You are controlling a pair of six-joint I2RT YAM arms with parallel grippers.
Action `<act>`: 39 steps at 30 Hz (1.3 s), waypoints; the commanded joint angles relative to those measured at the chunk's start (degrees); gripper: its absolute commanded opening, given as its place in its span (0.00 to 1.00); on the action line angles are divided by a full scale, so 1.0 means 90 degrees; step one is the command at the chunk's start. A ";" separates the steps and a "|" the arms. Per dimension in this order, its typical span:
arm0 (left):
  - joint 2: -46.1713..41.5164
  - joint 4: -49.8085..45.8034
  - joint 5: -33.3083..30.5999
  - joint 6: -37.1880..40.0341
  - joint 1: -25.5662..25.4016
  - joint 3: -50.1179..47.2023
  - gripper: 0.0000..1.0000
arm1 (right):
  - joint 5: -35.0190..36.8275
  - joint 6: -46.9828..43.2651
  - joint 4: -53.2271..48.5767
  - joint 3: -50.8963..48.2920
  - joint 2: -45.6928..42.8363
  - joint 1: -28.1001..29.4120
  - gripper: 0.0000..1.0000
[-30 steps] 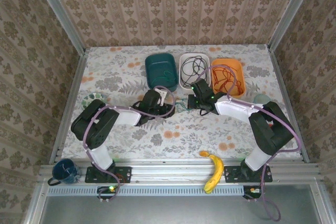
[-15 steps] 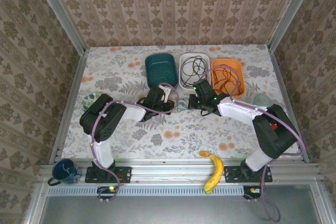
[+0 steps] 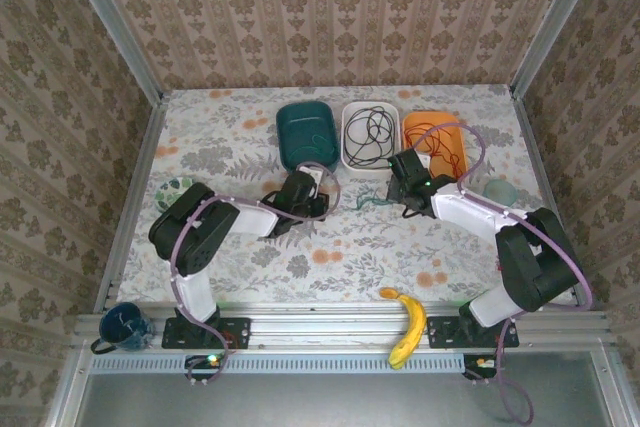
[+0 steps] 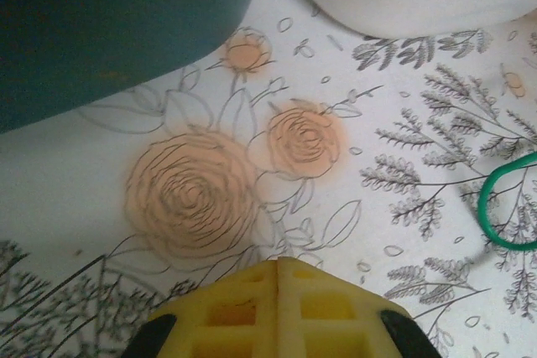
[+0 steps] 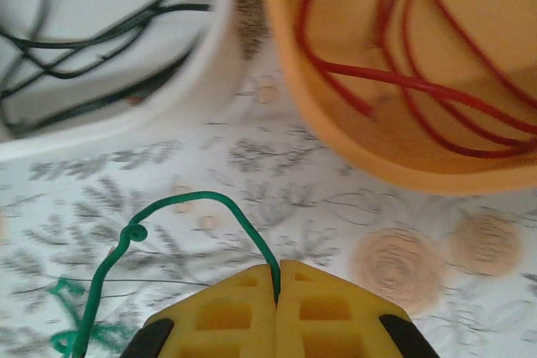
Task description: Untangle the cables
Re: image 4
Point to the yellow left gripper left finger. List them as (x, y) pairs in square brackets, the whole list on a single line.
[(264, 316)]

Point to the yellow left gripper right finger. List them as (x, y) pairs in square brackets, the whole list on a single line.
[(289, 316)]

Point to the floral tablecloth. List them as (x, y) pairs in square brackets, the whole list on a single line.
[(377, 123)]

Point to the teal plastic bin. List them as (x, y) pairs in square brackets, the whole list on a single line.
[(105, 18)]

